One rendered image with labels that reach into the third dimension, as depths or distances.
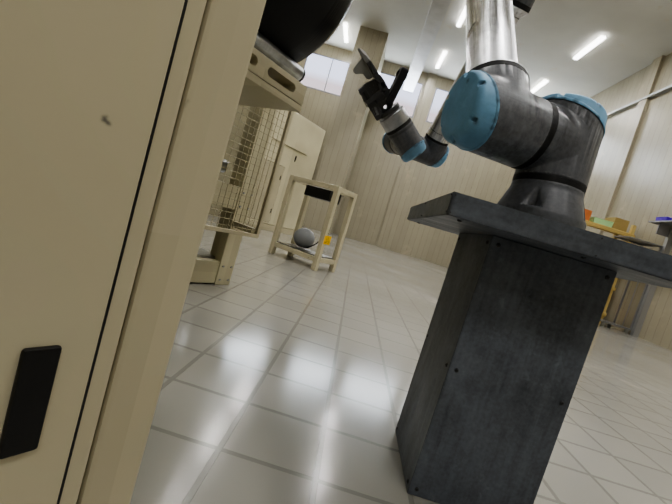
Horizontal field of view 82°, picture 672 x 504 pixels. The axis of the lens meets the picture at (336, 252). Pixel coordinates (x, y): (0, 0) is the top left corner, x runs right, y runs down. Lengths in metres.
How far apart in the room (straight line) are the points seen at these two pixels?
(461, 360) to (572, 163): 0.46
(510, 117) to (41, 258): 0.77
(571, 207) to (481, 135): 0.24
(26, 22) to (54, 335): 0.18
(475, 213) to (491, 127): 0.23
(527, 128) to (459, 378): 0.51
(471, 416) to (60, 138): 0.81
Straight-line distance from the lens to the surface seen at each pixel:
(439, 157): 1.49
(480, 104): 0.84
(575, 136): 0.95
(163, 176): 0.32
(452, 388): 0.86
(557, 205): 0.91
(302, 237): 3.77
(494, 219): 0.69
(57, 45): 0.28
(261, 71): 1.16
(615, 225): 10.57
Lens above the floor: 0.50
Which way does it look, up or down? 4 degrees down
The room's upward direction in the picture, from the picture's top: 17 degrees clockwise
